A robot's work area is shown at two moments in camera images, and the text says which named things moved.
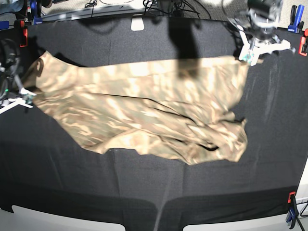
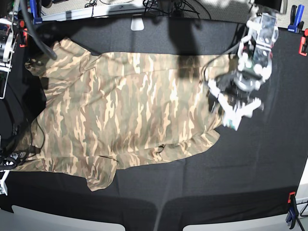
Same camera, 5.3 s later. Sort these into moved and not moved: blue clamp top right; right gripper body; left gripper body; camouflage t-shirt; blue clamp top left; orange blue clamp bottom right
Moved: right gripper body; left gripper body; camouflage t-shirt
Not moved: blue clamp top right; orange blue clamp bottom right; blue clamp top left
